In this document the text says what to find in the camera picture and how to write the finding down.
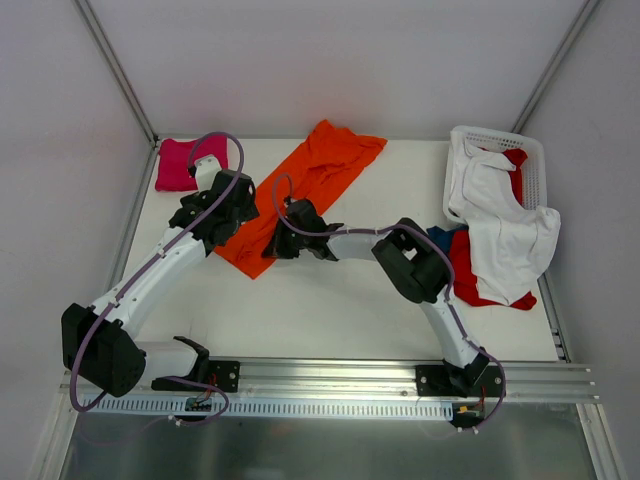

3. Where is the orange t shirt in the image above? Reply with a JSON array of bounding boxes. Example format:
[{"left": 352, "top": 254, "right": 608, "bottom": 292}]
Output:
[{"left": 215, "top": 120, "right": 387, "bottom": 280}]

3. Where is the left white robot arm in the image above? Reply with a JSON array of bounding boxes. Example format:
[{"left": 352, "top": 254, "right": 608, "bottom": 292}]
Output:
[{"left": 61, "top": 169, "right": 259, "bottom": 397}]

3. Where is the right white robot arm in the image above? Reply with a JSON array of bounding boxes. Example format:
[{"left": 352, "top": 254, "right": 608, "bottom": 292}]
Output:
[{"left": 262, "top": 198, "right": 490, "bottom": 397}]

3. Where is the folded pink t shirt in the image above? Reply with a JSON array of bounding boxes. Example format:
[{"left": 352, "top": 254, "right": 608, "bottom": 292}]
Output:
[{"left": 154, "top": 136, "right": 228, "bottom": 192}]

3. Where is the dark blue t shirt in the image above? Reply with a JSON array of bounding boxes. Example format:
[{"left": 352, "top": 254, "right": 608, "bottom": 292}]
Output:
[{"left": 426, "top": 225, "right": 468, "bottom": 253}]

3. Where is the red t shirt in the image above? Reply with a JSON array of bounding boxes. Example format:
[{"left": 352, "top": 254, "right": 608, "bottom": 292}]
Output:
[{"left": 448, "top": 149, "right": 528, "bottom": 307}]

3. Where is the white t shirt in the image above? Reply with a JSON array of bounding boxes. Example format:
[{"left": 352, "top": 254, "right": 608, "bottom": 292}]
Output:
[{"left": 445, "top": 131, "right": 561, "bottom": 310}]

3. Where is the white plastic laundry basket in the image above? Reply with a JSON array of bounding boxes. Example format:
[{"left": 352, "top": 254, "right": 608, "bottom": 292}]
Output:
[{"left": 451, "top": 125, "right": 547, "bottom": 210}]

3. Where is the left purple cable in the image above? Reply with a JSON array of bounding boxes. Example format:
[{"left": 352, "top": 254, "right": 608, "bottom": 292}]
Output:
[{"left": 69, "top": 131, "right": 247, "bottom": 426}]

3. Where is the purple cable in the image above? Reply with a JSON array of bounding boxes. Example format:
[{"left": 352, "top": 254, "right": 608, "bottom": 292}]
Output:
[
  {"left": 69, "top": 131, "right": 247, "bottom": 426},
  {"left": 272, "top": 172, "right": 507, "bottom": 434}
]

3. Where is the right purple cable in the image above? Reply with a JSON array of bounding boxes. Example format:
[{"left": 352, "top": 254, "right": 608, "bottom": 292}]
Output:
[{"left": 272, "top": 172, "right": 507, "bottom": 434}]

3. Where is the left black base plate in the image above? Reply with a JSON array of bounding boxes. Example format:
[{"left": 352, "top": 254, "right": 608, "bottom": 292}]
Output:
[{"left": 151, "top": 359, "right": 241, "bottom": 393}]

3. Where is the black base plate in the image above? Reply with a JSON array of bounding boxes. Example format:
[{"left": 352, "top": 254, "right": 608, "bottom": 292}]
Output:
[
  {"left": 151, "top": 359, "right": 241, "bottom": 393},
  {"left": 415, "top": 363, "right": 506, "bottom": 398}
]

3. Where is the aluminium mounting rail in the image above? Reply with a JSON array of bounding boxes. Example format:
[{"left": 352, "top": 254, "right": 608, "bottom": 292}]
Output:
[{"left": 58, "top": 353, "right": 600, "bottom": 404}]

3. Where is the white slotted cable duct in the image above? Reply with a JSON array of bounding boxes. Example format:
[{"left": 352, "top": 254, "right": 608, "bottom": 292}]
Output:
[{"left": 93, "top": 395, "right": 454, "bottom": 422}]

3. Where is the left aluminium frame post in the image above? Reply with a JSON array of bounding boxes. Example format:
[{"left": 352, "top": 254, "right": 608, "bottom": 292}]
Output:
[{"left": 72, "top": 0, "right": 158, "bottom": 146}]

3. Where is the aluminium frame post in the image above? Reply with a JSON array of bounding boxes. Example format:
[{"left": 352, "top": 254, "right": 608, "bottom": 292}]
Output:
[
  {"left": 511, "top": 0, "right": 603, "bottom": 134},
  {"left": 72, "top": 0, "right": 158, "bottom": 146}
]

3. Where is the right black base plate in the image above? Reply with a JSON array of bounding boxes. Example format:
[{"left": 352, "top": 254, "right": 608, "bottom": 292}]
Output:
[{"left": 415, "top": 363, "right": 506, "bottom": 398}]

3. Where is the right aluminium frame post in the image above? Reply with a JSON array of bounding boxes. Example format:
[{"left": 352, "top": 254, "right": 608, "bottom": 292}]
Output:
[{"left": 511, "top": 0, "right": 603, "bottom": 134}]

